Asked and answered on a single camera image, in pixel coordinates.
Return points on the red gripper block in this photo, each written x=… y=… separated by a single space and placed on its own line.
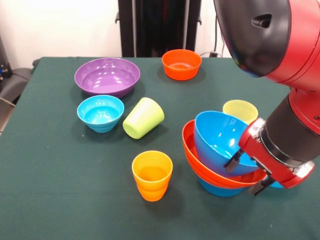
x=255 y=147

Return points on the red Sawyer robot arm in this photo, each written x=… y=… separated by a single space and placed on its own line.
x=295 y=50

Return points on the yellow cup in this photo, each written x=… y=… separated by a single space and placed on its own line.
x=242 y=111

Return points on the green cup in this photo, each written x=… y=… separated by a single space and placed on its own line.
x=145 y=117

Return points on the large deep blue bowl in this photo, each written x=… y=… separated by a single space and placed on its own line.
x=212 y=140

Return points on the small light blue bowl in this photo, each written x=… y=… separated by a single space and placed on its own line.
x=100 y=115

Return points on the purple bowl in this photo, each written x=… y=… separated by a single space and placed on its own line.
x=107 y=77

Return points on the black equipment box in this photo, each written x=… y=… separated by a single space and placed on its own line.
x=3 y=60

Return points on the dark green table cloth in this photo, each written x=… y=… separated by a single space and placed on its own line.
x=50 y=162

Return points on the orange cup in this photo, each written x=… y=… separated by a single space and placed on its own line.
x=152 y=185

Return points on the large orange bowl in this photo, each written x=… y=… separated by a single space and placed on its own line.
x=190 y=147

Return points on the small red-orange bowl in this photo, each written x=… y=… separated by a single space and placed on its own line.
x=181 y=71

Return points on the black pedestal foot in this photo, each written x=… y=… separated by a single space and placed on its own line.
x=15 y=82

